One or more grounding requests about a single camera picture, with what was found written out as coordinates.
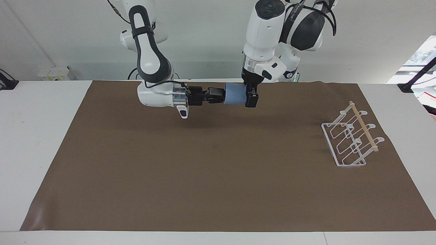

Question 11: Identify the white wire cup holder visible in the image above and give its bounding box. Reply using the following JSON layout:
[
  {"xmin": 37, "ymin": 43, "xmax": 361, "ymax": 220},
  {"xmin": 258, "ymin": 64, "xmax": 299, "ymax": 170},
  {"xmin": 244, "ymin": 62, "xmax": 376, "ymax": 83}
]
[{"xmin": 321, "ymin": 100, "xmax": 385, "ymax": 167}]

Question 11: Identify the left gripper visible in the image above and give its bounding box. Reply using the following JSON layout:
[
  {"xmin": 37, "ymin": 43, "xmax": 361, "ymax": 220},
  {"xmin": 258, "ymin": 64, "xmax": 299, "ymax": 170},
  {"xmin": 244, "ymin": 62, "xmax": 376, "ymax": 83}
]
[{"xmin": 242, "ymin": 67, "xmax": 265, "ymax": 109}]

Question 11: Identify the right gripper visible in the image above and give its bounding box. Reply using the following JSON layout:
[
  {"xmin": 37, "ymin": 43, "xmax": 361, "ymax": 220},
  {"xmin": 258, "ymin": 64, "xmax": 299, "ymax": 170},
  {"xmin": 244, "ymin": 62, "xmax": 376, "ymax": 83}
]
[{"xmin": 186, "ymin": 86, "xmax": 225, "ymax": 106}]

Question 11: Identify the blue cup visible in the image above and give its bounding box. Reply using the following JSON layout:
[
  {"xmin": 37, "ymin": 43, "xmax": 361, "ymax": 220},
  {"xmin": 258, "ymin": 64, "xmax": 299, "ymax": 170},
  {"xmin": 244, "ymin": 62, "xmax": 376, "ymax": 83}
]
[{"xmin": 224, "ymin": 83, "xmax": 247, "ymax": 106}]

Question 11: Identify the black stand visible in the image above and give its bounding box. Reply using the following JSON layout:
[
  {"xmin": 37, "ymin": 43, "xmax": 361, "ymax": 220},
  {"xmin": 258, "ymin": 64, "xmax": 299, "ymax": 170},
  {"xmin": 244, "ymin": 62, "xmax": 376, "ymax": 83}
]
[
  {"xmin": 0, "ymin": 69, "xmax": 19, "ymax": 91},
  {"xmin": 397, "ymin": 57, "xmax": 436, "ymax": 93}
]

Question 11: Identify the white power strip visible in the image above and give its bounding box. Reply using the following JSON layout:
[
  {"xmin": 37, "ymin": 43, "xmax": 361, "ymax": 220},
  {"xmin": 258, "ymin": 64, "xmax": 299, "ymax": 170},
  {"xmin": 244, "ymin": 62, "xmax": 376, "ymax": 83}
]
[{"xmin": 37, "ymin": 65, "xmax": 71, "ymax": 81}]

